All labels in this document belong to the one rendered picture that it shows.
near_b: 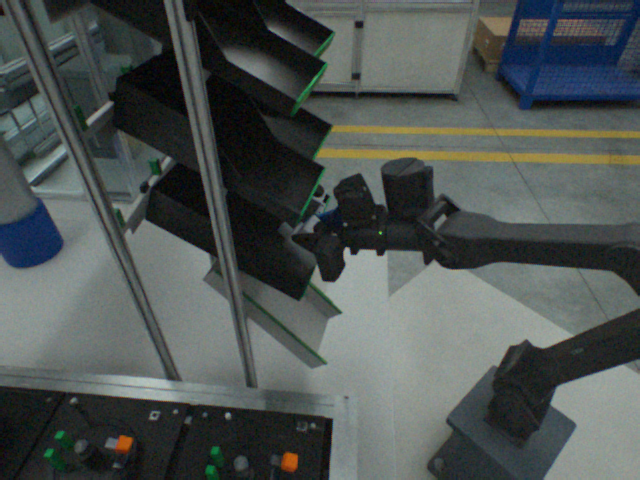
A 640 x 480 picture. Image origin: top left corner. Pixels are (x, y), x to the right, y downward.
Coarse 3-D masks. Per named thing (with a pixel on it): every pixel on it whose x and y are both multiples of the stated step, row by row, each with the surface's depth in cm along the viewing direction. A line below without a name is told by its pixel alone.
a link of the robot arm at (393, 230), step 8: (392, 216) 59; (400, 216) 58; (408, 216) 58; (416, 216) 57; (392, 224) 58; (400, 224) 57; (408, 224) 57; (392, 232) 58; (400, 232) 57; (408, 232) 57; (392, 240) 58; (400, 240) 58; (408, 240) 57; (416, 240) 57; (392, 248) 59; (400, 248) 59; (408, 248) 58; (416, 248) 58; (424, 248) 57; (424, 256) 59
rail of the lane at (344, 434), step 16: (336, 400) 80; (352, 400) 80; (336, 416) 77; (352, 416) 77; (336, 432) 75; (352, 432) 75; (336, 448) 73; (352, 448) 73; (336, 464) 71; (352, 464) 71
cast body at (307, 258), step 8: (312, 216) 67; (304, 224) 67; (312, 224) 66; (320, 224) 65; (280, 232) 69; (288, 232) 68; (296, 232) 67; (304, 232) 65; (312, 232) 65; (328, 232) 66; (288, 240) 67; (288, 248) 68; (296, 248) 67; (296, 256) 68; (304, 256) 68; (312, 256) 67; (304, 264) 69; (312, 264) 68
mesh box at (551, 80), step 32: (544, 0) 371; (576, 0) 346; (608, 0) 346; (512, 32) 432; (544, 32) 369; (576, 32) 363; (608, 32) 363; (512, 64) 430; (544, 64) 381; (576, 64) 380; (608, 64) 380; (544, 96) 399; (576, 96) 399; (608, 96) 398
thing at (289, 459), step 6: (276, 456) 62; (288, 456) 61; (294, 456) 62; (270, 462) 62; (276, 462) 61; (282, 462) 61; (288, 462) 61; (294, 462) 61; (276, 468) 65; (282, 468) 61; (288, 468) 61; (294, 468) 61; (276, 474) 64; (282, 474) 63
